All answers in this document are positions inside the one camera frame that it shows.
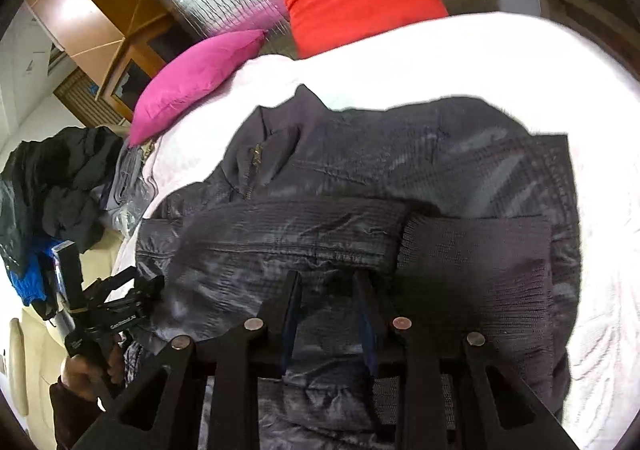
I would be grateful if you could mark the grey garment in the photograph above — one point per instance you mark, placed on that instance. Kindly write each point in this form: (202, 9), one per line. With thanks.
(127, 185)

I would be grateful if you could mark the pile of black jackets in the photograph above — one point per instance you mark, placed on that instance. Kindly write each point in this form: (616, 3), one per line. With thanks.
(55, 180)

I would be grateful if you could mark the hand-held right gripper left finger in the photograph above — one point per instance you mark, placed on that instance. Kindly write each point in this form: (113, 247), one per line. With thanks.
(290, 330)

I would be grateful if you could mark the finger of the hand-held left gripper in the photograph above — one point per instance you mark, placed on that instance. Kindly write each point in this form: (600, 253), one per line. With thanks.
(145, 292)

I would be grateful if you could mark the person's left hand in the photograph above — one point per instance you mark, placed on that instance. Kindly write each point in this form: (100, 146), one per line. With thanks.
(82, 375)

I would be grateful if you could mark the white blanket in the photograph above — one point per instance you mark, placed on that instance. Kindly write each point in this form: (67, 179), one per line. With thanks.
(450, 60)

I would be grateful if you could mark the magenta pillow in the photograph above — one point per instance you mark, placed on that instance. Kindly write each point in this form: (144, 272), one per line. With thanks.
(195, 75)

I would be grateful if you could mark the blue jacket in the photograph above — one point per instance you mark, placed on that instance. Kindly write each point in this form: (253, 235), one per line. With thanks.
(27, 280)

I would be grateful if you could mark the black quilted jacket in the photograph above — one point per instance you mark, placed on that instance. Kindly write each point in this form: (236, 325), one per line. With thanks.
(350, 210)

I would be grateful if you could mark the person's left forearm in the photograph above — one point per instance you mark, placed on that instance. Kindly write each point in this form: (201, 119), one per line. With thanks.
(70, 420)

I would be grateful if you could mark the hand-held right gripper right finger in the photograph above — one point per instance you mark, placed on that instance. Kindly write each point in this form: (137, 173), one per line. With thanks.
(367, 330)

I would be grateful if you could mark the wooden column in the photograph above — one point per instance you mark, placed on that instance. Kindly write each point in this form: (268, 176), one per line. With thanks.
(95, 20)

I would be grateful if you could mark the beige leather sofa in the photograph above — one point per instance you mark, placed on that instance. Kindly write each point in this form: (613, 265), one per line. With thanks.
(30, 360)

